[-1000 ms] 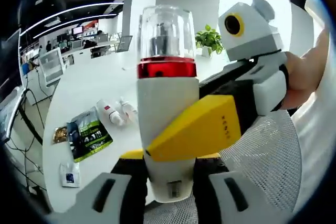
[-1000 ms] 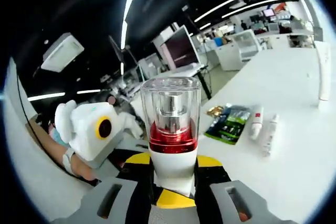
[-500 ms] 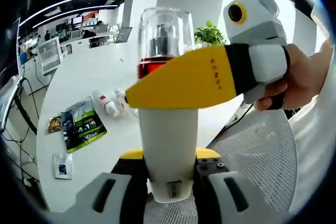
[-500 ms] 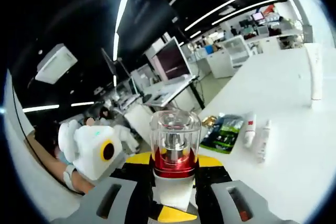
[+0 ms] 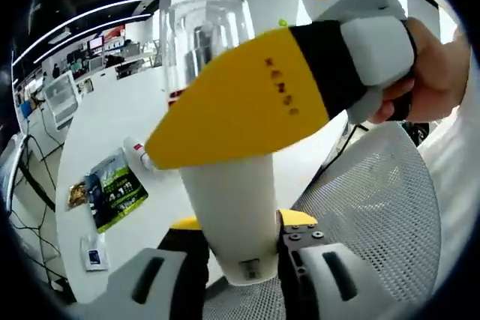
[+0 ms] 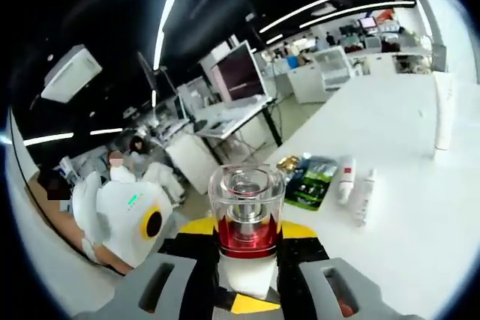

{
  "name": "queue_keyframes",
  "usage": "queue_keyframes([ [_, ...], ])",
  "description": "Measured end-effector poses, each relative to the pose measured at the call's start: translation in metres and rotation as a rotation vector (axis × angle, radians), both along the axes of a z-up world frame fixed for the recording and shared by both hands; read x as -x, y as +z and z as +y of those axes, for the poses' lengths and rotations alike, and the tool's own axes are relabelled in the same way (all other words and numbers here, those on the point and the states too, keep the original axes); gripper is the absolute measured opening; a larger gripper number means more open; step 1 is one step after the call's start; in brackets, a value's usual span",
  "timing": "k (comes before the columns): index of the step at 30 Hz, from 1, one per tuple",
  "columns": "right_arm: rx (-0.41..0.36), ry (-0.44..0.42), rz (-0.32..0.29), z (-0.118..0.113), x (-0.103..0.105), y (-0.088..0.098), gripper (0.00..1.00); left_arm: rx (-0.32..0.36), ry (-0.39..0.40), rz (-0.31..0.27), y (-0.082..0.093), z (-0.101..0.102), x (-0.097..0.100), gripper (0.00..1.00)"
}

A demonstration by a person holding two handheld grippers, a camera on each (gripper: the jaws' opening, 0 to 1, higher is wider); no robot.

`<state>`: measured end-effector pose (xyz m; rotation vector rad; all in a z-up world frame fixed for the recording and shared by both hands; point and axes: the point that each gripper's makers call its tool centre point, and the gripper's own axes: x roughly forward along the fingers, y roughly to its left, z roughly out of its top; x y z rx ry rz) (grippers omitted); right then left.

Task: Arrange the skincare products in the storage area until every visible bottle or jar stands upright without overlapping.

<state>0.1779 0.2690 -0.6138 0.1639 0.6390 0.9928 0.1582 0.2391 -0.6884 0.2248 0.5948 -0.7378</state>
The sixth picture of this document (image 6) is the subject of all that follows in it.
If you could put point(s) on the small gold packet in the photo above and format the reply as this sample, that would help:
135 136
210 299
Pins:
288 163

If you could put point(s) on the white framed computer monitor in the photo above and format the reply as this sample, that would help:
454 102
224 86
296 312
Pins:
240 72

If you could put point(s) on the red clear-cap skincare bottle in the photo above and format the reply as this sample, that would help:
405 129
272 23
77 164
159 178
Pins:
243 237

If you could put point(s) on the white skincare tube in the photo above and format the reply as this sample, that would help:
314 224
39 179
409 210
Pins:
445 117

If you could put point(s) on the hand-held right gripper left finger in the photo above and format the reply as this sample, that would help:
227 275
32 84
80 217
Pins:
191 279

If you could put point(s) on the white ceiling air conditioner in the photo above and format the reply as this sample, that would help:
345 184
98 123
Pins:
71 72

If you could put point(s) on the white wristband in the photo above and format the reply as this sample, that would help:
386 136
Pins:
91 249

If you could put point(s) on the white glass display cabinet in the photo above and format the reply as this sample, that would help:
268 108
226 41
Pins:
333 67

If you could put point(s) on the white red-label skincare bottle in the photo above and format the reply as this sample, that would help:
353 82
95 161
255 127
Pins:
347 181

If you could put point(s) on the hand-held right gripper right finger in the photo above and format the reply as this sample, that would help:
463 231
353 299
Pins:
309 280

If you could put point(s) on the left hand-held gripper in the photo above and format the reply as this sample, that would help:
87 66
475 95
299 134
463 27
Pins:
120 215

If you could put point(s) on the black framed desk panel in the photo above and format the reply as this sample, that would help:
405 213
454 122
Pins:
440 58

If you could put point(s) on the white text-label skincare bottle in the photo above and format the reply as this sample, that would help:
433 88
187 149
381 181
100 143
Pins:
365 196

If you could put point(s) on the green blue printed packet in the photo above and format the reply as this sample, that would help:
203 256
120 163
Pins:
309 189

